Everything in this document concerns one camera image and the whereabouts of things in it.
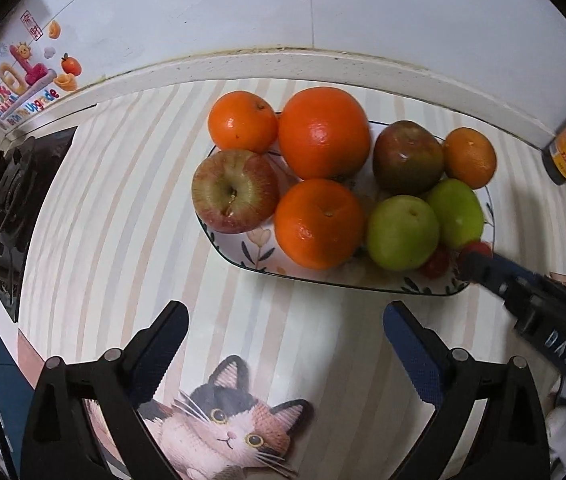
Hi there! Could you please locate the red cherry tomato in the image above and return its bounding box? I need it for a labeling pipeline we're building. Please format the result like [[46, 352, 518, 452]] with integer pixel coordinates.
[[417, 246, 451, 280], [457, 240, 492, 269]]

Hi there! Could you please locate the green apple right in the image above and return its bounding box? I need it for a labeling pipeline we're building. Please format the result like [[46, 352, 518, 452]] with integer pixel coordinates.
[[425, 179, 484, 250]]

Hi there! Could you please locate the green apple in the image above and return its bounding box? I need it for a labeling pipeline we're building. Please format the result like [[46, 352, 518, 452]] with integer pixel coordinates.
[[425, 179, 484, 250], [365, 195, 440, 272]]

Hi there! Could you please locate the green apple left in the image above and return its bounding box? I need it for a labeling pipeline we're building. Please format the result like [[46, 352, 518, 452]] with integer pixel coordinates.
[[365, 195, 440, 272]]

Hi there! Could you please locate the orange back right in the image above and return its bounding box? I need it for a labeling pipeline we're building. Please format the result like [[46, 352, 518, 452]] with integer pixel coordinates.
[[443, 127, 497, 190]]

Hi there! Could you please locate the dark red apple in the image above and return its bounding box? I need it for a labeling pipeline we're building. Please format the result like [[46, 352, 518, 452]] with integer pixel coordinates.
[[372, 120, 444, 195]]

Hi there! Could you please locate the orange front middle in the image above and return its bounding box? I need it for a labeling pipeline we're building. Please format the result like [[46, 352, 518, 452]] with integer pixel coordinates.
[[273, 179, 365, 270]]

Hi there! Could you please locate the large orange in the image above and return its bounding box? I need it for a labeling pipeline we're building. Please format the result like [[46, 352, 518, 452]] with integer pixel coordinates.
[[277, 87, 372, 180]]

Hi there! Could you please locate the striped cat table mat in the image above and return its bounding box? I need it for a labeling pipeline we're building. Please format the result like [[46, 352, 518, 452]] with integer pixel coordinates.
[[18, 78, 566, 479]]

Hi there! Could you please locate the floral ceramic fruit plate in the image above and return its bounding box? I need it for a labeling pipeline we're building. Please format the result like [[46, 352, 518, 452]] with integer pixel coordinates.
[[194, 112, 497, 297]]

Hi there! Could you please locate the red apple front left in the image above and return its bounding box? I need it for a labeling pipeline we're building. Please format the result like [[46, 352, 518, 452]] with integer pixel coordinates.
[[191, 150, 281, 234]]

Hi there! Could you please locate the black gas stove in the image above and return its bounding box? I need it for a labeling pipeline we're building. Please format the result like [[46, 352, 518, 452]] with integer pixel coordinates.
[[0, 127, 76, 322]]

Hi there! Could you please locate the small orange back left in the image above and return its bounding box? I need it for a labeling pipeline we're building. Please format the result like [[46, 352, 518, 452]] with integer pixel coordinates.
[[207, 90, 279, 154]]

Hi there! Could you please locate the colourful wall sticker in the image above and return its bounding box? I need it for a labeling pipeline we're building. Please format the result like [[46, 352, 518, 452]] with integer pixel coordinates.
[[0, 8, 83, 131]]

